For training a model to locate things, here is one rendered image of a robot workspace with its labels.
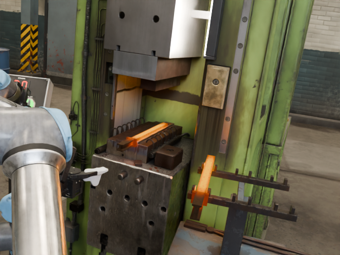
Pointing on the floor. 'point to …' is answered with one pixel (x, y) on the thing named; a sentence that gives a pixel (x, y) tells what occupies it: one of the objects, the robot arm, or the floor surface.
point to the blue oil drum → (4, 60)
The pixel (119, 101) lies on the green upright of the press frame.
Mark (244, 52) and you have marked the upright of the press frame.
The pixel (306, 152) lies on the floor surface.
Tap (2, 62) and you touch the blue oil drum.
